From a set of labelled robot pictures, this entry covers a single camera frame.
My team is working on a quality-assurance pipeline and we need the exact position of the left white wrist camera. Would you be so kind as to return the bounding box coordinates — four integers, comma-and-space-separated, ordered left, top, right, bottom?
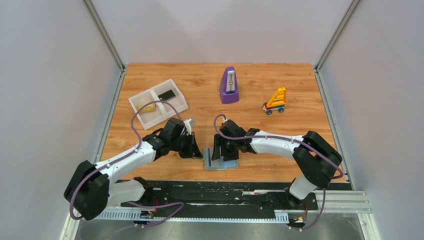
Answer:
183, 118, 196, 135

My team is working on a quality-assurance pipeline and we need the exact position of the purple metronome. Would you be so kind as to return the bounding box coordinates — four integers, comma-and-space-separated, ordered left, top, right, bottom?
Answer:
219, 66, 240, 104

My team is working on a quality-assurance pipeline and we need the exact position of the white two-compartment tray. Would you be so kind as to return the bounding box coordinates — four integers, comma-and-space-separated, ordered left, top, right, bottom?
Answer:
128, 78, 189, 130

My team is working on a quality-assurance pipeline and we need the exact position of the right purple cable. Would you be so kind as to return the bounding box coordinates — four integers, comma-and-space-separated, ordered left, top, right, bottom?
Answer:
213, 114, 345, 231

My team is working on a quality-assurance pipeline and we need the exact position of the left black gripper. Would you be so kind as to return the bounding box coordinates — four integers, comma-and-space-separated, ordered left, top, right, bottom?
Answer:
170, 132, 204, 159

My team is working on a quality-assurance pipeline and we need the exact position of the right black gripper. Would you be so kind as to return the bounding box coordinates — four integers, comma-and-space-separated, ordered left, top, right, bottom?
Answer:
212, 134, 239, 162

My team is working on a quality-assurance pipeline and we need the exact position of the purple cable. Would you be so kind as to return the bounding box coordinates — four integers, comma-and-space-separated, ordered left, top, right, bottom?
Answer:
213, 114, 345, 231
68, 100, 185, 228

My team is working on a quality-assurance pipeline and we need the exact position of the black card in tray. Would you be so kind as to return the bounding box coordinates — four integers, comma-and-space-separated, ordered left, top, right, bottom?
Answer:
158, 89, 176, 102

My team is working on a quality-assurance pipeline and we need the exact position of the green card holder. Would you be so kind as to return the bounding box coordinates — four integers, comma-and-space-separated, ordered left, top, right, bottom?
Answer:
203, 147, 239, 170

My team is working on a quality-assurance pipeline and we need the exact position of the gold card in tray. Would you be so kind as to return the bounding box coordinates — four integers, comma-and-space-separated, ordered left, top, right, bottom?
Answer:
135, 101, 156, 114

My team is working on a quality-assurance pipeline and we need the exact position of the aluminium slotted rail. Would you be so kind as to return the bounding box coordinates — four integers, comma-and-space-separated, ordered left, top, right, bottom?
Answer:
97, 187, 289, 224

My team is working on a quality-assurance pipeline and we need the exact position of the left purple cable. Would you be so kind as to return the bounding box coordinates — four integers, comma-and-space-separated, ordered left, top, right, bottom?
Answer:
68, 100, 185, 228

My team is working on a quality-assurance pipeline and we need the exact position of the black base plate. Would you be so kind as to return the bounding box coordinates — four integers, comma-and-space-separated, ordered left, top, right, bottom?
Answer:
136, 180, 321, 220

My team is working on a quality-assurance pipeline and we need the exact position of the yellow toy car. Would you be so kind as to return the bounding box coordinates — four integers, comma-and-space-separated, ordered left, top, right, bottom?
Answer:
262, 87, 287, 115

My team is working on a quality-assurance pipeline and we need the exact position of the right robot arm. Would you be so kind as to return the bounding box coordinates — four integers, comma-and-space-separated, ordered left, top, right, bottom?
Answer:
210, 120, 344, 209

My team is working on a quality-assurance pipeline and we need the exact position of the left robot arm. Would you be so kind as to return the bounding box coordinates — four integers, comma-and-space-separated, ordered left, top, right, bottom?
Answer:
63, 118, 203, 221

